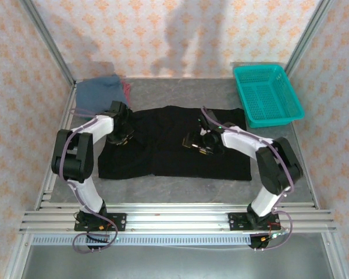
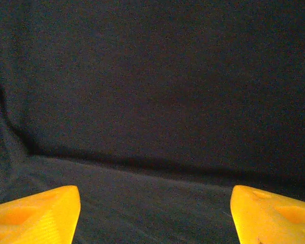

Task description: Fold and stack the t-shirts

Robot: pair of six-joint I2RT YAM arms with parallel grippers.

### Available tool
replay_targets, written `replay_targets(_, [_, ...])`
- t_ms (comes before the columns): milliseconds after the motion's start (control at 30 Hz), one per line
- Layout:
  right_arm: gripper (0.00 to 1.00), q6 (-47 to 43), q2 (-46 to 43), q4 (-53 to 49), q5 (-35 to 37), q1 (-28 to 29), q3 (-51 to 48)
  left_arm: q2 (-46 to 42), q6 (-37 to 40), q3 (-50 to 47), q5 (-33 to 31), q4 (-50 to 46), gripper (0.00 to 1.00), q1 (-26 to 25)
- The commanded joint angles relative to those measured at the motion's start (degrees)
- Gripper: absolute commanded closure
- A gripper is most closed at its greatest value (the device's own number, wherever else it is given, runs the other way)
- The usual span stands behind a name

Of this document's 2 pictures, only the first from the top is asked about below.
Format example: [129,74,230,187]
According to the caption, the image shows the aluminium table side rail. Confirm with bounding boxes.
[34,83,77,210]
[290,121,320,209]

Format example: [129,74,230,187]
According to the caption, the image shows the aluminium mounting rail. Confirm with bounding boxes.
[18,202,337,234]

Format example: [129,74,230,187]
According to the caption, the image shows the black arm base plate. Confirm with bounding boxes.
[73,212,127,233]
[227,212,280,233]

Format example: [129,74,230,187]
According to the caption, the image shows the aluminium corner post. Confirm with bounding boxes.
[19,0,77,85]
[284,0,336,77]

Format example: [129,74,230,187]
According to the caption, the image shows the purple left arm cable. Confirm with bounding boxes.
[62,108,119,253]

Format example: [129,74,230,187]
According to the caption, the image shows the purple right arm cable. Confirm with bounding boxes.
[201,105,295,252]

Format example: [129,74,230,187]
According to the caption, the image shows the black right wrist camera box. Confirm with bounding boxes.
[196,115,220,136]

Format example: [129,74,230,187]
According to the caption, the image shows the teal plastic basket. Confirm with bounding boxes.
[233,64,306,129]

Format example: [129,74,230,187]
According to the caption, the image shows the slotted grey cable duct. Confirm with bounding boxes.
[31,234,253,245]

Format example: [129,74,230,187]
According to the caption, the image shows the black t-shirt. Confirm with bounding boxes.
[98,106,253,182]

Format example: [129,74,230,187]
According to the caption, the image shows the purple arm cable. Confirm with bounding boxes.
[62,108,119,253]
[201,105,295,252]

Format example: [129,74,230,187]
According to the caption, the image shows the pink folded t-shirt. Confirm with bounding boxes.
[121,81,133,102]

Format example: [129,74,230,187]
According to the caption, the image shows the blue folded t-shirt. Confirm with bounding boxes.
[75,74,131,113]

